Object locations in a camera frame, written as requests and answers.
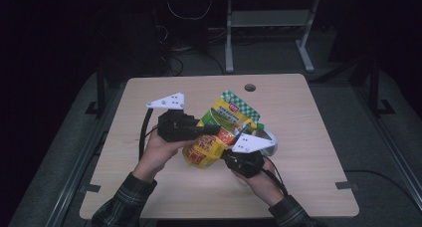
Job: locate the grey tape strip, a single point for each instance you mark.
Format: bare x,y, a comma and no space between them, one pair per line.
346,185
93,188

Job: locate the yellow green spouted refill pouch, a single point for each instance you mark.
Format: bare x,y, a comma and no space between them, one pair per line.
215,137

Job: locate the black metal stand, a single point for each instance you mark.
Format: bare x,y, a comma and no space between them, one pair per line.
375,91
100,94

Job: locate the person's left hand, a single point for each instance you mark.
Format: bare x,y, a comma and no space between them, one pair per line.
156,154

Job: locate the white metal desk frame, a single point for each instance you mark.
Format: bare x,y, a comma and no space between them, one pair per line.
268,18

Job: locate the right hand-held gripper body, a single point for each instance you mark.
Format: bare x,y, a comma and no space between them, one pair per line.
247,162

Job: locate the person's right hand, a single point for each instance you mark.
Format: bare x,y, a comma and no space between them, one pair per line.
262,187

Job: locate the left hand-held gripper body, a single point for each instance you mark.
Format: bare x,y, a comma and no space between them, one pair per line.
174,125

